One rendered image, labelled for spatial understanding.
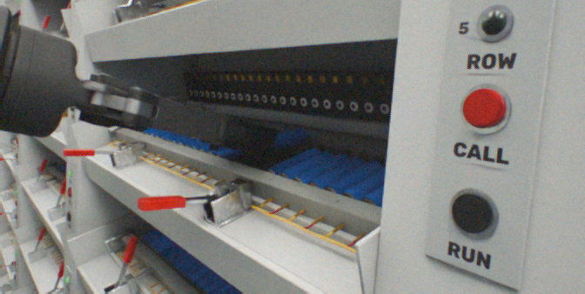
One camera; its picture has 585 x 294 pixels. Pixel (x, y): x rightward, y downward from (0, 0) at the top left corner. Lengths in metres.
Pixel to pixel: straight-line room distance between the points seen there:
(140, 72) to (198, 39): 0.39
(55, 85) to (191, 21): 0.14
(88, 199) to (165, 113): 0.47
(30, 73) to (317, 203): 0.21
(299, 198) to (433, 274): 0.15
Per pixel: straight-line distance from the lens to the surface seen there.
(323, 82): 0.46
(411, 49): 0.20
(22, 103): 0.31
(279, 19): 0.29
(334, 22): 0.25
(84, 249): 0.80
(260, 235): 0.33
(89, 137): 0.75
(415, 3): 0.21
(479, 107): 0.18
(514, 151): 0.18
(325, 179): 0.36
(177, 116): 0.32
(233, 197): 0.36
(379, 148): 0.40
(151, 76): 0.78
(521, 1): 0.18
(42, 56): 0.31
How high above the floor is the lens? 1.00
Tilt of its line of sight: 5 degrees down
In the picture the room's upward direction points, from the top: 4 degrees clockwise
